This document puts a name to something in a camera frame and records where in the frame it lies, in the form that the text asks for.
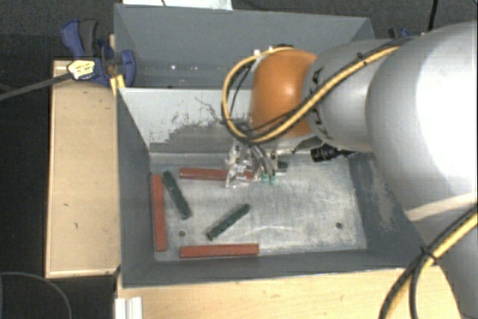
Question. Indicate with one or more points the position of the pale wood flat board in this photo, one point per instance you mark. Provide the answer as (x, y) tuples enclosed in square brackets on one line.
[(82, 175)]

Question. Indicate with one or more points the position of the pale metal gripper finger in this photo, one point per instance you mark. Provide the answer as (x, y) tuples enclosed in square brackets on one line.
[(231, 165), (236, 181)]

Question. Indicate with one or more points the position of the black cylinder on white bracket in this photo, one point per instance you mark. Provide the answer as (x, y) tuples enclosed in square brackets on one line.
[(325, 154)]

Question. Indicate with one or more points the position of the dark green flat block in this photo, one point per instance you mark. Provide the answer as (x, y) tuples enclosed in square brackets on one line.
[(282, 165), (176, 195), (228, 222)]

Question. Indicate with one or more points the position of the red-brown flat block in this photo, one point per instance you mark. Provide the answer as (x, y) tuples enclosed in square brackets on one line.
[(159, 213), (203, 173), (218, 251)]

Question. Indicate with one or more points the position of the grey metal bin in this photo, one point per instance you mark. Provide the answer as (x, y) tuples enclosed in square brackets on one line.
[(306, 205)]

